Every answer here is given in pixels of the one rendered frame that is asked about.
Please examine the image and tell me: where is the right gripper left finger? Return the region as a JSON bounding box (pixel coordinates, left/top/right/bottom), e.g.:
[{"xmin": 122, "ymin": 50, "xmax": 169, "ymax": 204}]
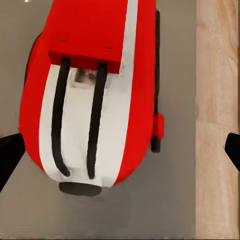
[{"xmin": 0, "ymin": 133, "xmax": 26, "ymax": 192}]

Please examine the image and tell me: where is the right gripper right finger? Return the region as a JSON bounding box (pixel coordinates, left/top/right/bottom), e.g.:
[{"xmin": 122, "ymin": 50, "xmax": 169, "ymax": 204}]
[{"xmin": 224, "ymin": 132, "xmax": 240, "ymax": 172}]

